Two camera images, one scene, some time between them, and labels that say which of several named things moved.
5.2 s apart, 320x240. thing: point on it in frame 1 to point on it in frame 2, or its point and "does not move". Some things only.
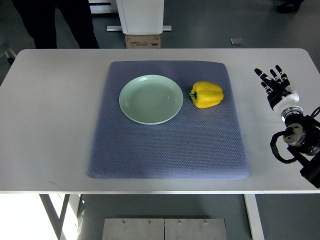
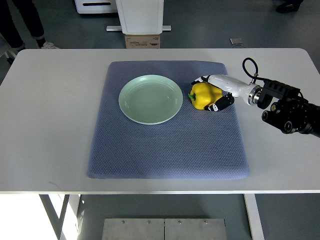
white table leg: x=254 y=217 does not move
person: x=39 y=16 to x=8 y=29
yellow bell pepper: x=205 y=94 does not move
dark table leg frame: x=57 y=223 does not move
